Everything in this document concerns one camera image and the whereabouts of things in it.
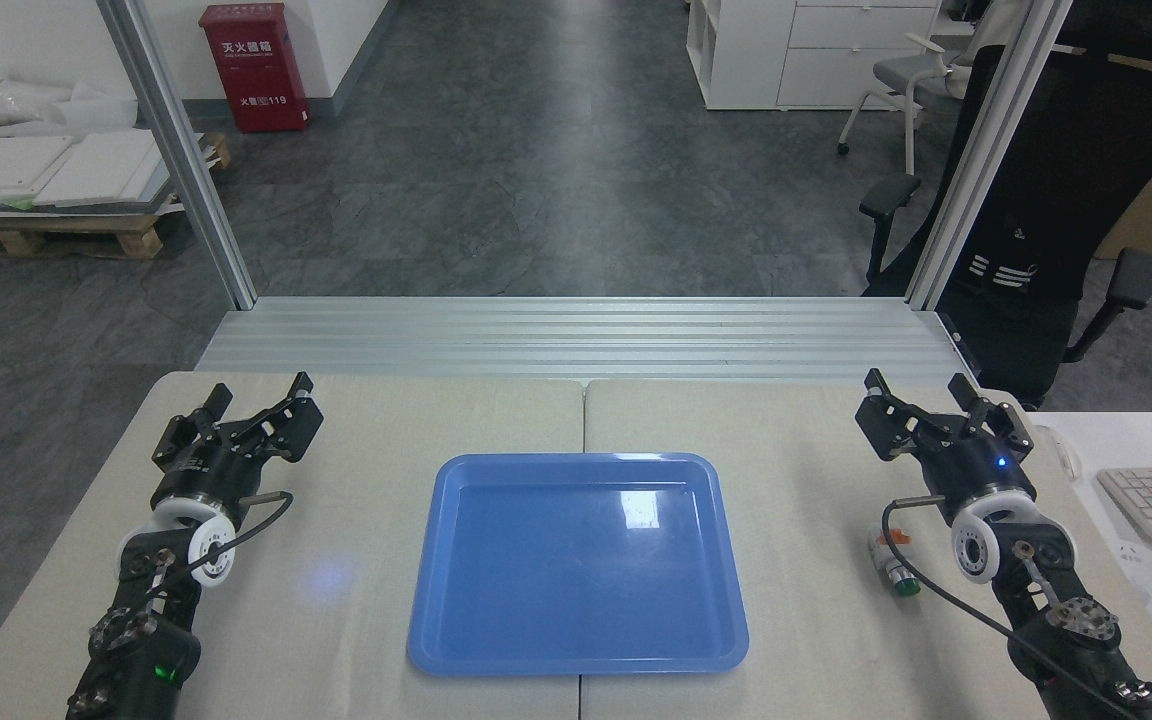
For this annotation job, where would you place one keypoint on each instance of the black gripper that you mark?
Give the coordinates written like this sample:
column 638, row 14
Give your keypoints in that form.
column 981, row 470
column 204, row 470

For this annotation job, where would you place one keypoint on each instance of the blue plastic tray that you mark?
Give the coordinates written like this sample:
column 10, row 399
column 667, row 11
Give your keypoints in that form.
column 576, row 570

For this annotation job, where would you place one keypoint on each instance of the white computer mouse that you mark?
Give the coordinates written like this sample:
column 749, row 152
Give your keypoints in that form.
column 1061, row 452

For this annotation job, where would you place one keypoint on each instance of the black mesh office chair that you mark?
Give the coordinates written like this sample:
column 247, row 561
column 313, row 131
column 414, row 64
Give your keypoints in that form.
column 1066, row 200

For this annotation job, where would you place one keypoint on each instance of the wooden pallet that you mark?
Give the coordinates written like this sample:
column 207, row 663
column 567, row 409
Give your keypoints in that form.
column 66, row 235

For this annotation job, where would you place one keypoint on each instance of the white flat boards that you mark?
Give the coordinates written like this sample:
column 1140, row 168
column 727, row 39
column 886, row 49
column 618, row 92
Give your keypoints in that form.
column 46, row 170

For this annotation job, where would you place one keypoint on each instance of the grey white office chair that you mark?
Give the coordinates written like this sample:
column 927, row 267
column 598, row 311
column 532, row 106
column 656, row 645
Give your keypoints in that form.
column 911, row 75

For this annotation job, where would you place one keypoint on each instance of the silver aluminium profile platform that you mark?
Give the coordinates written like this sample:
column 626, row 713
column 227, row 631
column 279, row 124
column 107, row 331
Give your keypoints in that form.
column 586, row 340

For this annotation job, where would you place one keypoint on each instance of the red fire extinguisher box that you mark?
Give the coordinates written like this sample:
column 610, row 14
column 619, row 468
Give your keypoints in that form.
column 254, row 65

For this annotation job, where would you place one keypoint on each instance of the white drawer cabinet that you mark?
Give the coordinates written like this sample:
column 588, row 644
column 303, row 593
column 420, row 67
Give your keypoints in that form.
column 786, row 55

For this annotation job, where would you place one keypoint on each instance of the silver aluminium post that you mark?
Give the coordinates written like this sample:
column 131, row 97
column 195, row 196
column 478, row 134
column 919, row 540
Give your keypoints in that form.
column 986, row 150
column 181, row 150

